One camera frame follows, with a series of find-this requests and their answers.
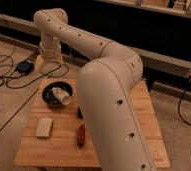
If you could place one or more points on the red brown oblong object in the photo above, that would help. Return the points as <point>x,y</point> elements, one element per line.
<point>81,136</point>

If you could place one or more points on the white sponge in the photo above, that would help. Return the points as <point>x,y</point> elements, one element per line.
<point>44,127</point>

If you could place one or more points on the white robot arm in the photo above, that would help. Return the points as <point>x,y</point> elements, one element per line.
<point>103,91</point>

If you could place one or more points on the black bowl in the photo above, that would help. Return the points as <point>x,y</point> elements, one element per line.
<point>48,96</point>

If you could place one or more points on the black eraser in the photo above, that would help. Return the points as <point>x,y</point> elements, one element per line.
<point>79,113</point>

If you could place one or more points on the wooden beam frame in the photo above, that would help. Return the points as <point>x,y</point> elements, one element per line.
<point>165,74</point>

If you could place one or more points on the wooden board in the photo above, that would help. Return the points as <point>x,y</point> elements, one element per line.
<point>60,149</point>

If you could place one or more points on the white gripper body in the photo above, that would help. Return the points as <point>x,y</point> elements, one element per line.
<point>41,61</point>

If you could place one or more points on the black power adapter box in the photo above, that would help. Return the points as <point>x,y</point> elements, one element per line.
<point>24,67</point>

